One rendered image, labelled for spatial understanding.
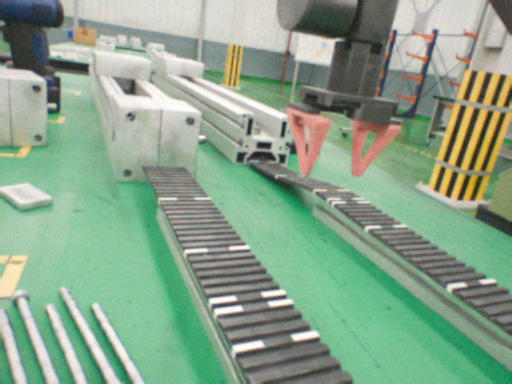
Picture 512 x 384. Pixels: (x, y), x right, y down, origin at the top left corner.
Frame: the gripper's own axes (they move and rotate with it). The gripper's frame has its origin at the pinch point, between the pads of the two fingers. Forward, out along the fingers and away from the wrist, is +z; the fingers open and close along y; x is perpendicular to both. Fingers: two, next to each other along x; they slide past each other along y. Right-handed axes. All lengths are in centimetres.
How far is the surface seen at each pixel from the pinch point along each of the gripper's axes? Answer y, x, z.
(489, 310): 3.3, 24.4, 2.3
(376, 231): 2.9, 12.3, 2.3
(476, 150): -275, -171, 34
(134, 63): 16, -52, -6
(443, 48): -826, -724, -97
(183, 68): -1, -76, -5
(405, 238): 0.5, 13.8, 2.4
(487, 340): 2.4, 24.6, 4.9
